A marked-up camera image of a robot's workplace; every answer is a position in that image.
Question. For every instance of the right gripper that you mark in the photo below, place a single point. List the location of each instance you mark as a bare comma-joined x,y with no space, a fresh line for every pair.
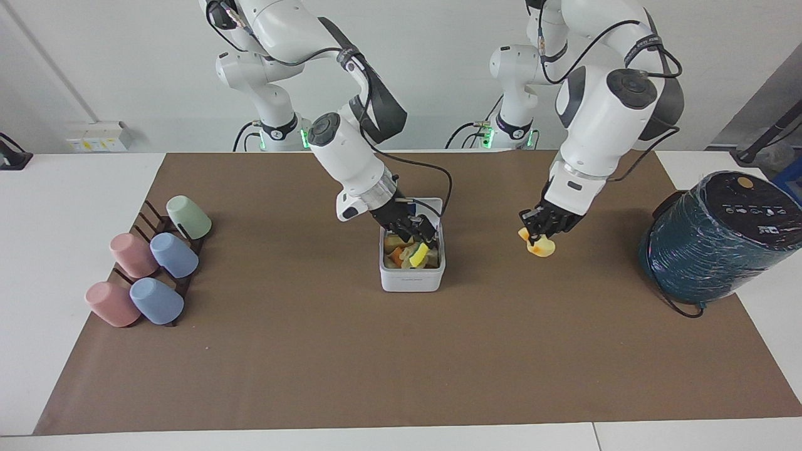
388,214

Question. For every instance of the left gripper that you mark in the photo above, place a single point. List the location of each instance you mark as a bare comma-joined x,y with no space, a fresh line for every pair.
564,219

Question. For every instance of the yellow orange trash piece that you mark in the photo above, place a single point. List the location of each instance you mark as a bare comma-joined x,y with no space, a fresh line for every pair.
542,248

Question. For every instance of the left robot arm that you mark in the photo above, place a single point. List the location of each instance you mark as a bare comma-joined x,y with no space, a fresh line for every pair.
595,125

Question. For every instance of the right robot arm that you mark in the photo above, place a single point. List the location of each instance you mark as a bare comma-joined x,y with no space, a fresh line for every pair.
351,160

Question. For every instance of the dark teal round trash bin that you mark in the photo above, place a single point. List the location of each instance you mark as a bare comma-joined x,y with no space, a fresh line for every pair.
714,250

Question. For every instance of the white square container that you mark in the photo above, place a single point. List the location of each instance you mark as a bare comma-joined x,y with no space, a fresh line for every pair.
411,279

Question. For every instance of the green plastic cup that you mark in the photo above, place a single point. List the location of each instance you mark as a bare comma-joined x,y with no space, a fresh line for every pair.
190,217

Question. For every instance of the black stand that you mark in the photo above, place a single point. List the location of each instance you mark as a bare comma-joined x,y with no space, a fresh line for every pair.
761,143
11,156

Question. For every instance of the blue plastic cup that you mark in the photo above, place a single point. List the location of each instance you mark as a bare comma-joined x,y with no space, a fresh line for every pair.
156,301
174,255

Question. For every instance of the blue box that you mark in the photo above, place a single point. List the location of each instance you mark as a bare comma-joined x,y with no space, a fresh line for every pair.
791,181

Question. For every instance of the dark brown cup rack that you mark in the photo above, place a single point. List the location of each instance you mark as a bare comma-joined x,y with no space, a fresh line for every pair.
158,223

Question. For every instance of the pink plastic cup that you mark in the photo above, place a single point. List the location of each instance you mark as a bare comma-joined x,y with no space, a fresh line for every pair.
111,304
133,255

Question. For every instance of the white wall socket box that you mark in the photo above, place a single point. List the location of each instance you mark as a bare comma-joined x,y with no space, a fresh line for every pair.
100,136

